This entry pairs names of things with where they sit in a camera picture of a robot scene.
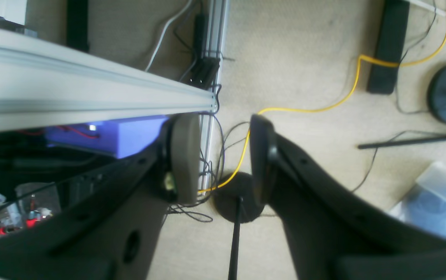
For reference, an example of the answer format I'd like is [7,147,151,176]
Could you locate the yellow cable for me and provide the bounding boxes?
[198,9,446,193]

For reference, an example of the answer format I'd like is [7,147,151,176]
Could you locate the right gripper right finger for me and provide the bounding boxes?
[249,114,446,280]

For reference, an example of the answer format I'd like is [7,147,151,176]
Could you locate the aluminium frame profile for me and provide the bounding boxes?
[0,30,216,132]

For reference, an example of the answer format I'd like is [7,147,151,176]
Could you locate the blue plastic box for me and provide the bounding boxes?
[45,115,168,159]

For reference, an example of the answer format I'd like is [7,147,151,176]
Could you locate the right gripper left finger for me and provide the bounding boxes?
[0,113,200,280]

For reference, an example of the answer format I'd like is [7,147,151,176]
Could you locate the clear plastic storage box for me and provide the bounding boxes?
[388,162,446,238]

